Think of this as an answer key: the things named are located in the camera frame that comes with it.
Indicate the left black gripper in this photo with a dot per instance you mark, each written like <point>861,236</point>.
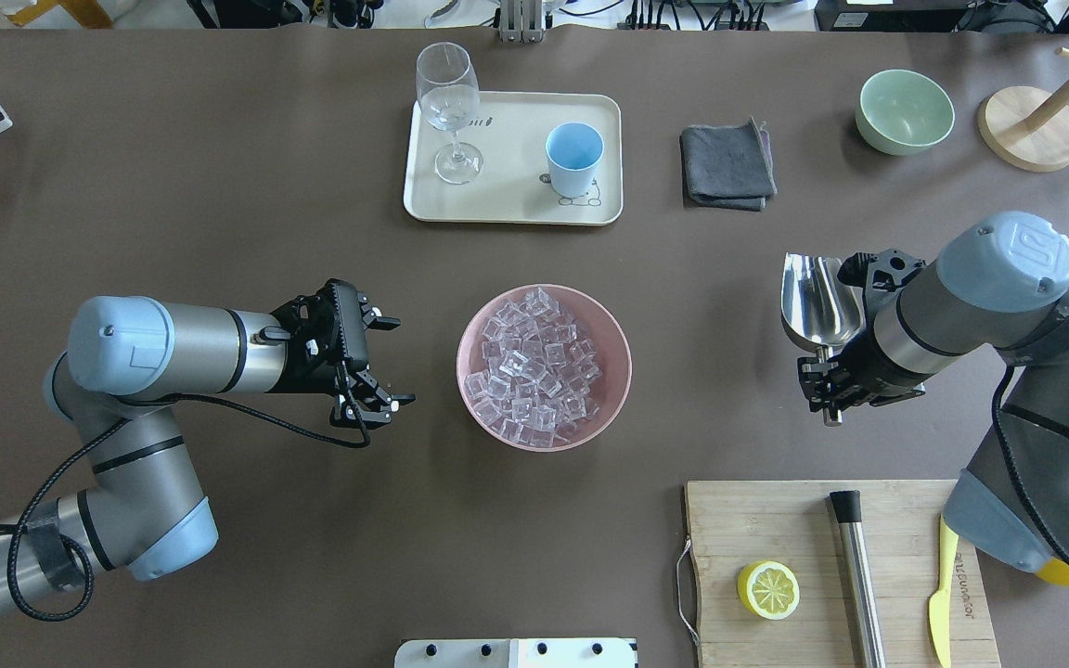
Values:
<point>301,373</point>

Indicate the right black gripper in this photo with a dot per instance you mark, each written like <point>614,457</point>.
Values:
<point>861,369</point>

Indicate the metal ice scoop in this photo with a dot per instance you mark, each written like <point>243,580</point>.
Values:
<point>819,312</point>

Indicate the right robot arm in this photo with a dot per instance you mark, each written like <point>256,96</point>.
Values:
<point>1003,283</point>

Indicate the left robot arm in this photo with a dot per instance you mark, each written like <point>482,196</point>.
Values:
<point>129,497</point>

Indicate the clear ice cubes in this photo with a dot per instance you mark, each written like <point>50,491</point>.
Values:
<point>532,368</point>

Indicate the light blue cup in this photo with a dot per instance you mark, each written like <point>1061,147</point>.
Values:
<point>573,151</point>

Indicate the wooden cutting board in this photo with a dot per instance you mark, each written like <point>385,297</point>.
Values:
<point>732,524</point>

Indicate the cream serving tray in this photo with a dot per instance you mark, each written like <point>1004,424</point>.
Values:
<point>514,187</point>

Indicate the lemon half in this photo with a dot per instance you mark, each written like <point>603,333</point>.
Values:
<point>769,589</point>

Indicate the pink bowl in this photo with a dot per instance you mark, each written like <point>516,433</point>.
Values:
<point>614,357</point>

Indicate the yellow plastic knife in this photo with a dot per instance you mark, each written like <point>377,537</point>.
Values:
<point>938,606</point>

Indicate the grey folded cloth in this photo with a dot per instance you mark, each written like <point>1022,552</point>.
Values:
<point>728,167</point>

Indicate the green bowl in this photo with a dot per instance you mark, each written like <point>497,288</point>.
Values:
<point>902,113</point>

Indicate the wine glass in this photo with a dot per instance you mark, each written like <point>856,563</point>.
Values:
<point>448,93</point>

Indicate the wooden glass stand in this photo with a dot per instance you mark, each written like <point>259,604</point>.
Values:
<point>1028,127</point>

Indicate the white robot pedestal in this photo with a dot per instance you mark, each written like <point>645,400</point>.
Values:
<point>586,651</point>

